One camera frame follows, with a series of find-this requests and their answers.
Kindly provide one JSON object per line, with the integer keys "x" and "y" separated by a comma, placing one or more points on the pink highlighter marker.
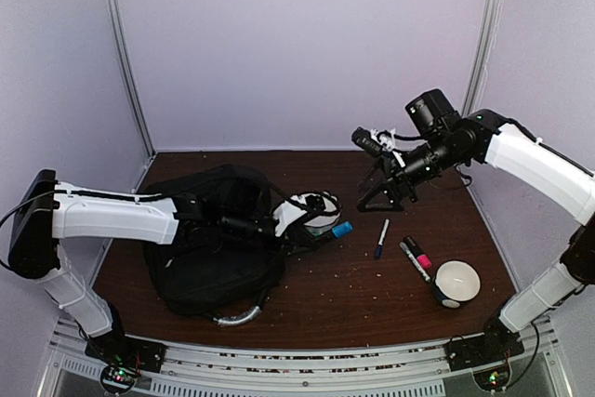
{"x": 421, "y": 257}

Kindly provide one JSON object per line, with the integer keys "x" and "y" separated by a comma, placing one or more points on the white marker pen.
{"x": 415, "y": 262}

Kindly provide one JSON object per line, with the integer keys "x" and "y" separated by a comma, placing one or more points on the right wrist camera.
{"x": 381, "y": 145}

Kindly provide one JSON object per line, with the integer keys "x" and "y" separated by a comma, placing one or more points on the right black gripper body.
{"x": 394, "y": 173}

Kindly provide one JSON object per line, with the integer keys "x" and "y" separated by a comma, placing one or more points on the white fluted ceramic bowl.
{"x": 325, "y": 208}

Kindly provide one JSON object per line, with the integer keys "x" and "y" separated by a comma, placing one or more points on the blue highlighter marker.
{"x": 342, "y": 229}

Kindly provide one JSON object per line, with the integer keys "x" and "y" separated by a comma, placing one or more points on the aluminium front rail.
{"x": 413, "y": 369}

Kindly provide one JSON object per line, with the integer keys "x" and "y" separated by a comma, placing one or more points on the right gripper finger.
{"x": 373, "y": 176}
{"x": 380, "y": 198}

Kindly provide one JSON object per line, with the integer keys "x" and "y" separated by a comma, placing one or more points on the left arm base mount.
{"x": 125, "y": 362}

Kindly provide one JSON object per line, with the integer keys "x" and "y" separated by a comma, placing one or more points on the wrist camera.
{"x": 381, "y": 145}
{"x": 290, "y": 213}

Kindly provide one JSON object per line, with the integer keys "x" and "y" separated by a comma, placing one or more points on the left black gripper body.
{"x": 236, "y": 228}

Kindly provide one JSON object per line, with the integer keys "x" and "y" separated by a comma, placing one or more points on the blue capped white pen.
{"x": 381, "y": 239}

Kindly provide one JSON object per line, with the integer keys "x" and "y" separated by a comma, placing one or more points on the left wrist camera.
{"x": 290, "y": 213}

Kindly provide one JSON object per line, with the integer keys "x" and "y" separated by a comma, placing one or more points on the aluminium corner post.
{"x": 125, "y": 67}
{"x": 486, "y": 40}

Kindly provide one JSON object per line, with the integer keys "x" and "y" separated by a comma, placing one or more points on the white and dark blue bowl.
{"x": 455, "y": 284}

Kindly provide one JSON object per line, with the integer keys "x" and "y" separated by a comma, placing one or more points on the right aluminium corner post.
{"x": 486, "y": 40}

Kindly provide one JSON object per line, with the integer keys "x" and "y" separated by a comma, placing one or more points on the black student backpack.
{"x": 226, "y": 281}

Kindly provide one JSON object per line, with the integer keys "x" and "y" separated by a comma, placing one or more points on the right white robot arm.
{"x": 447, "y": 140}

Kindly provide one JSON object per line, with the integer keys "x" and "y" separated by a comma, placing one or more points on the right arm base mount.
{"x": 486, "y": 359}

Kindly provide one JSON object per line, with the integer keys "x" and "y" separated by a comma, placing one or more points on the left aluminium corner post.
{"x": 125, "y": 67}

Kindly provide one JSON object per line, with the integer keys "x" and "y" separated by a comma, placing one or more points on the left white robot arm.
{"x": 52, "y": 211}

